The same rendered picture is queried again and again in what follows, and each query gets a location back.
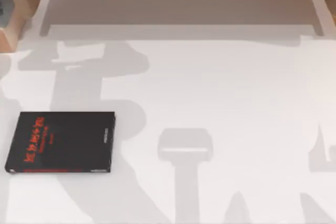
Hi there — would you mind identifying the black book with red lettering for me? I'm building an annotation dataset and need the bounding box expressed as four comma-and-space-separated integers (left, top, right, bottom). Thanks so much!
4, 111, 116, 174

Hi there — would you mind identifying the pale wooden cabinet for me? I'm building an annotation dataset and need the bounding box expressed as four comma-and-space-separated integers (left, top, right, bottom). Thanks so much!
0, 0, 30, 52

